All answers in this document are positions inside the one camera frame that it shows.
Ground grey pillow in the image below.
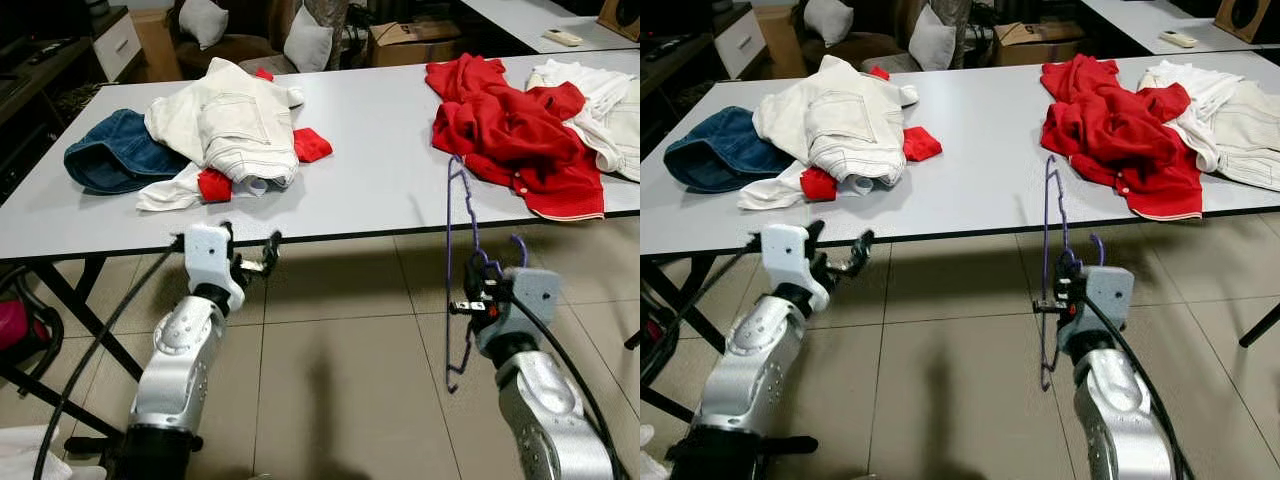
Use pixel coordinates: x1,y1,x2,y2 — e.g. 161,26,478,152
908,5,959,71
283,5,334,73

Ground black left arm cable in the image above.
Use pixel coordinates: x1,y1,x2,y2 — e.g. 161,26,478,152
33,237,188,480

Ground white garment dark stitching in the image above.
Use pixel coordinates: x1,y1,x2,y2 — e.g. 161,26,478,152
525,59,641,183
1140,60,1280,193

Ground white side table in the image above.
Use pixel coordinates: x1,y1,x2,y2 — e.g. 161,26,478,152
460,0,641,53
1080,0,1280,56

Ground blue jeans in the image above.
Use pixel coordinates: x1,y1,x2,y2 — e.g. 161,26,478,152
63,108,191,195
663,106,796,193

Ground large red shirt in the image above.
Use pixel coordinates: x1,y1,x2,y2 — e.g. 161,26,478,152
1040,54,1204,221
425,54,607,222

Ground purple-blue metal hanger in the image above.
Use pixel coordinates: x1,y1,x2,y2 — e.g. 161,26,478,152
443,155,529,394
1038,155,1106,391

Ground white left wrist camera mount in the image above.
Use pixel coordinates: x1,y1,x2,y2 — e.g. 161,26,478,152
760,222,831,313
183,224,246,313

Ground white cloth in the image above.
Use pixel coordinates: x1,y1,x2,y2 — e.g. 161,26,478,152
640,425,666,480
0,425,106,480

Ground wooden speaker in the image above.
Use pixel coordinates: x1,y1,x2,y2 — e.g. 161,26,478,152
1215,0,1280,43
597,0,641,41

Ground grey table black legs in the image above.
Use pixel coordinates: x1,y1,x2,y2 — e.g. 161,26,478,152
0,50,641,426
640,48,1280,421

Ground white drawer unit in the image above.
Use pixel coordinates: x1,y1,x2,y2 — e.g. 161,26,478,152
715,10,766,79
92,10,143,81

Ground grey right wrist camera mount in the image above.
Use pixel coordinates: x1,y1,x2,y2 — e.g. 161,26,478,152
1065,265,1136,351
478,268,563,359

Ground brown chair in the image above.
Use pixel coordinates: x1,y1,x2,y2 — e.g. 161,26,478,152
790,0,921,73
175,0,301,76

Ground white pillow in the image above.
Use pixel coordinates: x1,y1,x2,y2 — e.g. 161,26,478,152
803,0,854,47
178,0,229,49

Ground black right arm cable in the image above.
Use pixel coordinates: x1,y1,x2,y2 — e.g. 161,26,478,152
508,298,629,480
1085,295,1196,480

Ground magenta plastic object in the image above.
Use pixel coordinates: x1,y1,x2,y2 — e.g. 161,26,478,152
640,290,669,351
0,298,37,353

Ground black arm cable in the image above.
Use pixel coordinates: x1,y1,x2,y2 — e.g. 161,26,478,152
508,298,629,480
1085,295,1196,480
33,237,188,480

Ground small red garment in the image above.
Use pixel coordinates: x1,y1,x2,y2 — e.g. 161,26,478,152
197,68,334,204
800,65,943,202

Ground cardboard box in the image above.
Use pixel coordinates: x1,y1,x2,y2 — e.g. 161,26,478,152
993,20,1086,67
368,20,463,69

